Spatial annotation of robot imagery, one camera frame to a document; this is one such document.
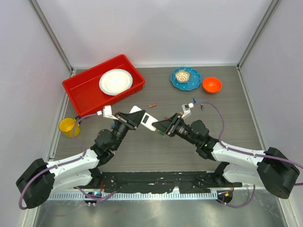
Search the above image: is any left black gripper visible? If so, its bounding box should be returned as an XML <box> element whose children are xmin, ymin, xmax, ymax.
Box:
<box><xmin>111</xmin><ymin>109</ymin><xmax>144</xmax><ymax>150</ymax></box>

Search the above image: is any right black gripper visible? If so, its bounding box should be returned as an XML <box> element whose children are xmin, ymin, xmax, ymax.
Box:
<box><xmin>152</xmin><ymin>113</ymin><xmax>199</xmax><ymax>146</ymax></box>

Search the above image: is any white remote control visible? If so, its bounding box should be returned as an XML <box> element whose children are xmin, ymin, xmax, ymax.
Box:
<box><xmin>130</xmin><ymin>106</ymin><xmax>158</xmax><ymax>131</ymax></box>

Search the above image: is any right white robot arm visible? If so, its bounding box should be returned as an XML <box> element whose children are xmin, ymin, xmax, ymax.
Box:
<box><xmin>152</xmin><ymin>113</ymin><xmax>300</xmax><ymax>199</ymax></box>

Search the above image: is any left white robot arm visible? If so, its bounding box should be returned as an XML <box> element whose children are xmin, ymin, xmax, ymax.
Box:
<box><xmin>16</xmin><ymin>105</ymin><xmax>146</xmax><ymax>210</ymax></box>

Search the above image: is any white paper plate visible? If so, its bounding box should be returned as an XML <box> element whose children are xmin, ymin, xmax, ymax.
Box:
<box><xmin>99</xmin><ymin>69</ymin><xmax>133</xmax><ymax>96</ymax></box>

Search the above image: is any small patterned flower bowl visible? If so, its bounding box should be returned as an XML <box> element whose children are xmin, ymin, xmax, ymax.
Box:
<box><xmin>175</xmin><ymin>70</ymin><xmax>191</xmax><ymax>83</ymax></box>

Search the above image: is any blue ceramic plate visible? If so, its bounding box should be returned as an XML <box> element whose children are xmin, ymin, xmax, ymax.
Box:
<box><xmin>170</xmin><ymin>67</ymin><xmax>202</xmax><ymax>91</ymax></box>

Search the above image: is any red plastic bin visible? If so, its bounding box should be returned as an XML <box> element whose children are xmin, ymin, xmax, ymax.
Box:
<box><xmin>62</xmin><ymin>54</ymin><xmax>145</xmax><ymax>116</ymax></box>

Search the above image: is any orange plastic bowl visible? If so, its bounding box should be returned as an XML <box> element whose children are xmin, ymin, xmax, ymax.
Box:
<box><xmin>202</xmin><ymin>77</ymin><xmax>222</xmax><ymax>94</ymax></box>

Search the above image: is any yellow plastic mug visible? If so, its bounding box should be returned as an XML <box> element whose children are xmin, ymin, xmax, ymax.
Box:
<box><xmin>58</xmin><ymin>117</ymin><xmax>80</xmax><ymax>138</ymax></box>

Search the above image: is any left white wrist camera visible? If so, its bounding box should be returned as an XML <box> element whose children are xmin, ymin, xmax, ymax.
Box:
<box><xmin>97</xmin><ymin>105</ymin><xmax>117</xmax><ymax>120</ymax></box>

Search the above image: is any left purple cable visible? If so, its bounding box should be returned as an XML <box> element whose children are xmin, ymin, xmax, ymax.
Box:
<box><xmin>18</xmin><ymin>112</ymin><xmax>119</xmax><ymax>210</ymax></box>

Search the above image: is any purple cable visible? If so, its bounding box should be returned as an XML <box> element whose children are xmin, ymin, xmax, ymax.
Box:
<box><xmin>18</xmin><ymin>112</ymin><xmax>119</xmax><ymax>210</ymax></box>
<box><xmin>193</xmin><ymin>101</ymin><xmax>303</xmax><ymax>208</ymax></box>

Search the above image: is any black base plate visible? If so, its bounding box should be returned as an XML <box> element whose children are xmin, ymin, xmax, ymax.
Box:
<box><xmin>73</xmin><ymin>171</ymin><xmax>243</xmax><ymax>193</ymax></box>

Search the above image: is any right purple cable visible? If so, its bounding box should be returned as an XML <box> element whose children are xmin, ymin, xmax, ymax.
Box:
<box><xmin>193</xmin><ymin>101</ymin><xmax>303</xmax><ymax>208</ymax></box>

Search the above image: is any white slotted cable duct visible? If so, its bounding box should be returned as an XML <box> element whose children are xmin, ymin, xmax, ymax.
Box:
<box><xmin>48</xmin><ymin>190</ymin><xmax>218</xmax><ymax>201</ymax></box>

